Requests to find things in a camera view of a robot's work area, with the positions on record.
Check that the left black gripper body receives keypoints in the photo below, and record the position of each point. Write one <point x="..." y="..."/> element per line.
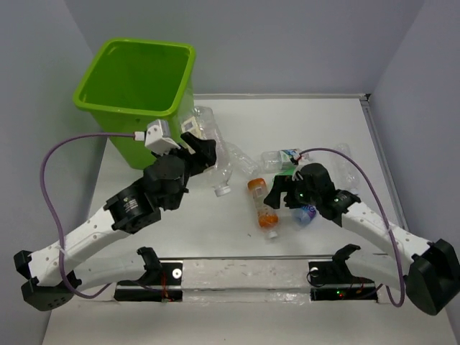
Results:
<point x="175" y="203"/>

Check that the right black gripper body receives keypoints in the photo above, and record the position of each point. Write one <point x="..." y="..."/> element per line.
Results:
<point x="303" y="197"/>

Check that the clear crushed bottle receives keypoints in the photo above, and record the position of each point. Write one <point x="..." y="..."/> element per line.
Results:
<point x="242" y="161"/>

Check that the clear bottle blue cap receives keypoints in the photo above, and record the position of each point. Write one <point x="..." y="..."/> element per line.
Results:
<point x="347" y="176"/>

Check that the tall orange capped bottle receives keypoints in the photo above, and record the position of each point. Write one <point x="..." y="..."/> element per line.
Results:
<point x="267" y="218"/>

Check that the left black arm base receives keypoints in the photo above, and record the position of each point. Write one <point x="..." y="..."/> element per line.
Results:
<point x="160" y="283"/>

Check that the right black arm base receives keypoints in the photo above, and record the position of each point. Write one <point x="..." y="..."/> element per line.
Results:
<point x="331" y="280"/>

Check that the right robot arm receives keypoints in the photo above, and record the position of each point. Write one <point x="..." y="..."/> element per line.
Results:
<point x="426" y="271"/>

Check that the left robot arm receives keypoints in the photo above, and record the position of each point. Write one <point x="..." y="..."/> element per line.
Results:
<point x="67" y="268"/>

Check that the green plastic bin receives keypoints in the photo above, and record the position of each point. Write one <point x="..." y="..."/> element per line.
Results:
<point x="132" y="82"/>

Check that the green plastic bottle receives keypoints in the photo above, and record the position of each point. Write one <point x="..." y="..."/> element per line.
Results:
<point x="284" y="176"/>

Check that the clear bottle green blue label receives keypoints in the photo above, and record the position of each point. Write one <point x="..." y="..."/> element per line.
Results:
<point x="281" y="160"/>

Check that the blue water bottle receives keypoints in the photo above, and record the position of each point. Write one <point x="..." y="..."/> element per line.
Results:
<point x="304" y="215"/>

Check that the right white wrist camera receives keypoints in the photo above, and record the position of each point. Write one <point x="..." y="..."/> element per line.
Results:
<point x="299" y="163"/>

